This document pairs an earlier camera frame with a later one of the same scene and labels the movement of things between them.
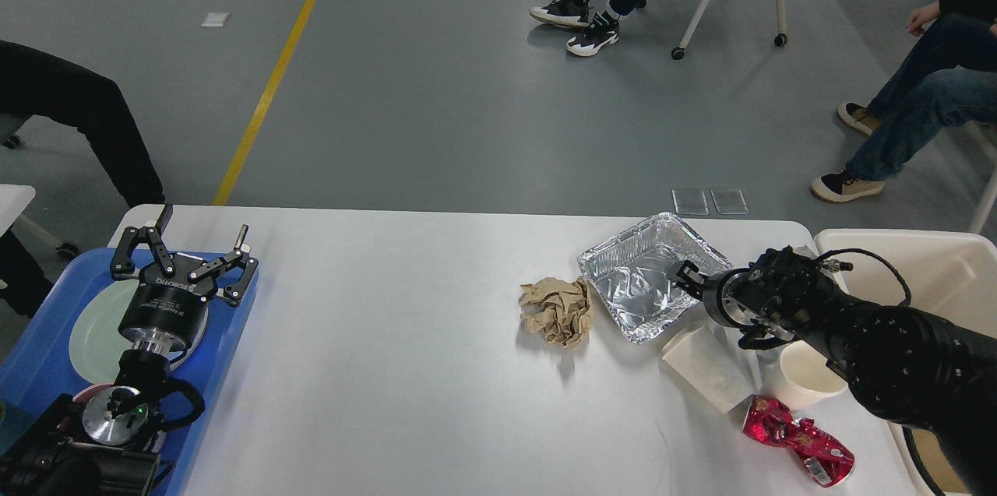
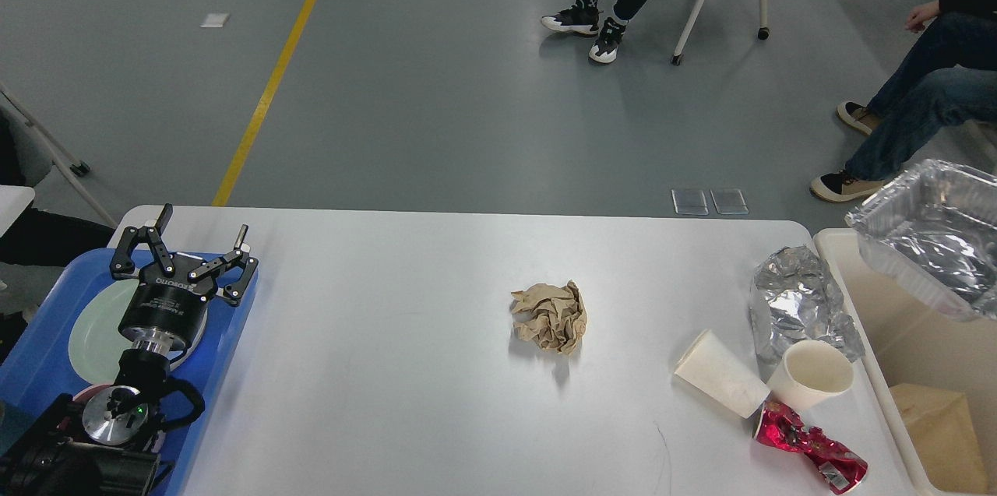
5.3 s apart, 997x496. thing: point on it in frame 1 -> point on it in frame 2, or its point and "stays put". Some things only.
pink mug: (86, 395) stays put
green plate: (97, 343) stays put
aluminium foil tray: (629, 274) -> (936, 226)
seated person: (36, 80) -> (39, 237)
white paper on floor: (215, 19) stays put
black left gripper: (171, 311) stays put
